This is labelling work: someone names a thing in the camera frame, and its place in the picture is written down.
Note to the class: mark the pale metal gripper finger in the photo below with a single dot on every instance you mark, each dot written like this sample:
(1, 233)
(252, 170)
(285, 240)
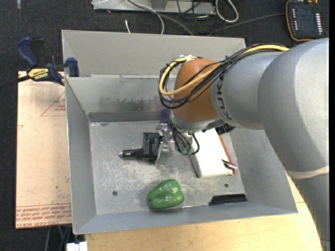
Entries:
(162, 156)
(162, 130)

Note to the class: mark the black car charger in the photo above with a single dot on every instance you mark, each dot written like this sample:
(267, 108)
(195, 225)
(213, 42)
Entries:
(149, 146)

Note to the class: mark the white flat box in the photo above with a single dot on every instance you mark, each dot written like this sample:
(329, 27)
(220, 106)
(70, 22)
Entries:
(209, 157)

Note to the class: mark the green toy bell pepper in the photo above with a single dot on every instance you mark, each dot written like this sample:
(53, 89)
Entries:
(165, 195)

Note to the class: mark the grey metal bin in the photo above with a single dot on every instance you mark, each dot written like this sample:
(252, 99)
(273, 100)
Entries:
(125, 176)

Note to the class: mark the dark pen-shaped tool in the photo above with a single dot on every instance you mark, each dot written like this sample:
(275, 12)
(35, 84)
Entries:
(229, 164)

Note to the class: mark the brown cardboard board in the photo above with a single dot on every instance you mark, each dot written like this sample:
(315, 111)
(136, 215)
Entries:
(42, 153)

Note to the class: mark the black cylinder on white bracket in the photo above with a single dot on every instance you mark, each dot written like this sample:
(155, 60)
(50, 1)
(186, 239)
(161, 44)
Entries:
(224, 129)

